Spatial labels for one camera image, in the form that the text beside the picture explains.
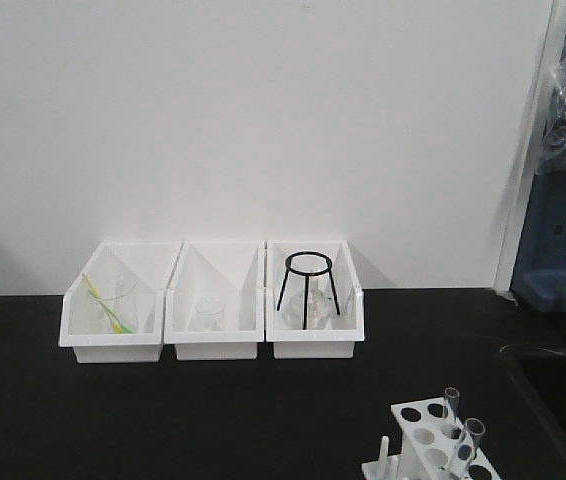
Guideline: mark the glass test tube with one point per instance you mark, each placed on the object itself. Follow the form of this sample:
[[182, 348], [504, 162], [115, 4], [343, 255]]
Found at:
[[451, 400], [465, 449]]

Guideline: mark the white test tube rack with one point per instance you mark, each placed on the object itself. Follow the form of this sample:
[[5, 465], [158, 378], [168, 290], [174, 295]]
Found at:
[[425, 450]]

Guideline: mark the blue perforated drying rack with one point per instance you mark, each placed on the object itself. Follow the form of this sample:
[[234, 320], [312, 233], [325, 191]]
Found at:
[[539, 277]]

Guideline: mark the white right storage bin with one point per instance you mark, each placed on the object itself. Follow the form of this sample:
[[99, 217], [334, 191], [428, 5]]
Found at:
[[347, 328]]

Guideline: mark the white storage bin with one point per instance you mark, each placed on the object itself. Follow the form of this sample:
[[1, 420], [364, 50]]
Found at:
[[150, 265], [347, 328], [232, 271]]

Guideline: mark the glass flask in right bin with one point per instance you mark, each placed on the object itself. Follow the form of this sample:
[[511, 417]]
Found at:
[[314, 313]]

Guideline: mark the white middle storage bin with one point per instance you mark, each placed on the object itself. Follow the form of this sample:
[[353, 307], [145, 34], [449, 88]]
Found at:
[[232, 271]]

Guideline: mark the glass beaker in middle bin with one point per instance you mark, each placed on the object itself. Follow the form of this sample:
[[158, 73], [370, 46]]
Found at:
[[209, 314]]

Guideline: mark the glass beaker in bin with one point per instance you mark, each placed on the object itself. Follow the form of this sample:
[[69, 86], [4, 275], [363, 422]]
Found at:
[[209, 314], [125, 306]]

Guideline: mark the glass beaker in left bin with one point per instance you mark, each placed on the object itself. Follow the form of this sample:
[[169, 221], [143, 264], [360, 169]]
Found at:
[[125, 306]]

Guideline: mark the white left storage bin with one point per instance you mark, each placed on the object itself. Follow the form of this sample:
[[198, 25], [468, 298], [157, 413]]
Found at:
[[150, 265]]

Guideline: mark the yellow green pipette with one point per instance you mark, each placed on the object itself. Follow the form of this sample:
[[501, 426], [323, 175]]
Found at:
[[116, 324]]

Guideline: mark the black wire tripod stand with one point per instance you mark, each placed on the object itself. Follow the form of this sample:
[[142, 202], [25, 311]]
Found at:
[[305, 270]]

